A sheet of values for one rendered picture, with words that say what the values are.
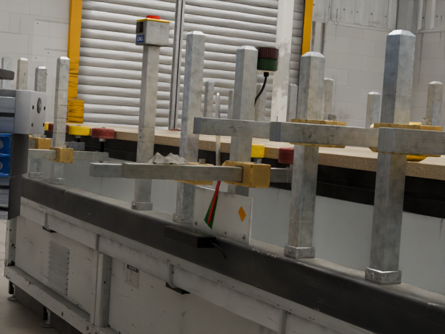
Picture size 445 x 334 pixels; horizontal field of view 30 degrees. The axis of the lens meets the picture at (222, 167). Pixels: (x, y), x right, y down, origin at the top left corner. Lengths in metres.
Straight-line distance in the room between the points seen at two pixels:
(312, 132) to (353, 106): 10.54
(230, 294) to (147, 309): 0.98
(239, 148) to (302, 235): 0.29
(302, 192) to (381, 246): 0.25
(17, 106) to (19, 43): 7.90
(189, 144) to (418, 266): 0.67
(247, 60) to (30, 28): 7.95
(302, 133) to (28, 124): 0.69
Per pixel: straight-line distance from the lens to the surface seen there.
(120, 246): 2.47
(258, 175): 1.77
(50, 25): 9.77
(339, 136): 1.30
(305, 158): 1.61
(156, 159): 1.71
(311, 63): 1.62
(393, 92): 1.42
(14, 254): 4.35
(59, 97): 2.97
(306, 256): 1.64
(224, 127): 1.47
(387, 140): 1.04
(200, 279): 2.02
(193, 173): 1.73
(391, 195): 1.42
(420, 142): 1.06
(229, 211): 1.83
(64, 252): 3.62
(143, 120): 2.28
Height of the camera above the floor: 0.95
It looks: 3 degrees down
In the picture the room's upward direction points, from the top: 4 degrees clockwise
